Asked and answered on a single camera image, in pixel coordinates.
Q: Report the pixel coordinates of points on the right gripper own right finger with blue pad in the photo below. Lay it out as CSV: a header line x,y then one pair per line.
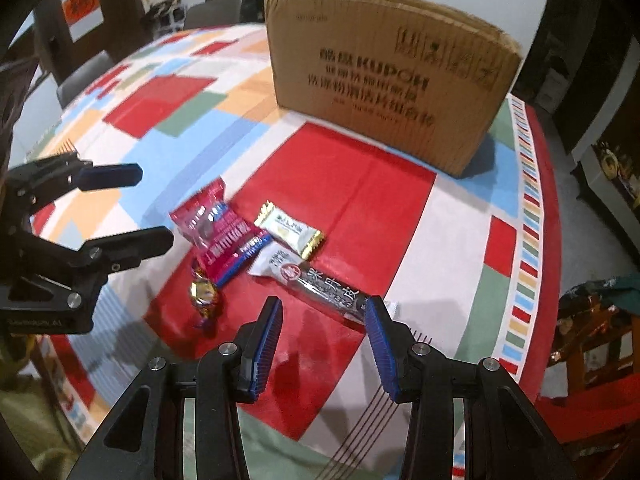
x,y
505,437

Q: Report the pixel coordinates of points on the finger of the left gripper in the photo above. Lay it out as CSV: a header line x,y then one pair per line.
x,y
107,176
108,254

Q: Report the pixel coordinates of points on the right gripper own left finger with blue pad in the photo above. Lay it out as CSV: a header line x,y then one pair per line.
x,y
141,437

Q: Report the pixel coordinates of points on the gold purple candy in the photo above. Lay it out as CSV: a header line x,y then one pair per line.
x,y
204,295

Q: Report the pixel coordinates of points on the pink red snack packet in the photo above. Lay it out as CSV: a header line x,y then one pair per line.
x,y
223,241

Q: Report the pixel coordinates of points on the white gold candy packet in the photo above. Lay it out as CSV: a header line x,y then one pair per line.
x,y
304,240

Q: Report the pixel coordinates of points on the black white snack bar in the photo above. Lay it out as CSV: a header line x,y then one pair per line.
x,y
332,297

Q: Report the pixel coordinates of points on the red wooden chair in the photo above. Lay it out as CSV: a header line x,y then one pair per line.
x,y
597,423

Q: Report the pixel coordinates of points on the grey chair far left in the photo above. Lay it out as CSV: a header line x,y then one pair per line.
x,y
80,79

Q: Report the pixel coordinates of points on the colourful patchwork tablecloth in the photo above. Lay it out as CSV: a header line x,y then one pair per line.
x,y
472,265

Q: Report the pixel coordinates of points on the dark brown wooden door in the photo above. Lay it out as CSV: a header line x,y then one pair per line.
x,y
121,34

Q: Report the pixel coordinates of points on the red paper door decoration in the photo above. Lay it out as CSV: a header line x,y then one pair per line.
x,y
82,17

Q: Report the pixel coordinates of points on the green patterned cloth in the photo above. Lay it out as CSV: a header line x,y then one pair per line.
x,y
621,292

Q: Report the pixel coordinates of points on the small white shelf rack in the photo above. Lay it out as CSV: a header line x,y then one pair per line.
x,y
165,18

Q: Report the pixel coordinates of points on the grey dining chair left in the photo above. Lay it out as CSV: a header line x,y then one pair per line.
x,y
213,13

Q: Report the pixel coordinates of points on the white low cabinet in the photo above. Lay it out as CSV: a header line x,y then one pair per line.
x,y
599,165

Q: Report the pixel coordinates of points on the brown cardboard box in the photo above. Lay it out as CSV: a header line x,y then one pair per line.
x,y
418,76

